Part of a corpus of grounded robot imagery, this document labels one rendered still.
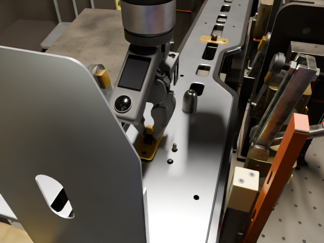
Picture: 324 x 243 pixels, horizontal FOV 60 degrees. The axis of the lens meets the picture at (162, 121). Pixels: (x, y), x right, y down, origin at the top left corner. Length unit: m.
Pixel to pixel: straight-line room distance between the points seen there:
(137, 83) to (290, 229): 0.60
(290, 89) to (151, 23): 0.20
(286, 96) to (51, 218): 0.31
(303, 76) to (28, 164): 0.32
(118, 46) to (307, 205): 1.12
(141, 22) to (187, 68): 0.39
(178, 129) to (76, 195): 0.40
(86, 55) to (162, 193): 1.10
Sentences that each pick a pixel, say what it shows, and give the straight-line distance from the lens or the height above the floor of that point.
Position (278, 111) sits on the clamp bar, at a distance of 0.42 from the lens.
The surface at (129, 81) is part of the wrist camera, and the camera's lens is 0.39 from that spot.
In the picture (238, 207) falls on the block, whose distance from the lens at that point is 0.46.
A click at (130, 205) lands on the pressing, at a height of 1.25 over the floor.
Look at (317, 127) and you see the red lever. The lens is 0.46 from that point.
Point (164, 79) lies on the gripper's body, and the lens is 0.43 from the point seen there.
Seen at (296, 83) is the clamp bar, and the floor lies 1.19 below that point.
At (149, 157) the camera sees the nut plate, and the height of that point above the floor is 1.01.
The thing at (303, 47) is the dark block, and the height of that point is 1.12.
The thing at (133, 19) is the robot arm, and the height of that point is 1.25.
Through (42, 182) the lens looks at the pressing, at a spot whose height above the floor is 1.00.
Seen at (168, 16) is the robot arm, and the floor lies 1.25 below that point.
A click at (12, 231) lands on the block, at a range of 0.41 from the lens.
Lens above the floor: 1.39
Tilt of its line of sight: 42 degrees down
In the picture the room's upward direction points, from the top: straight up
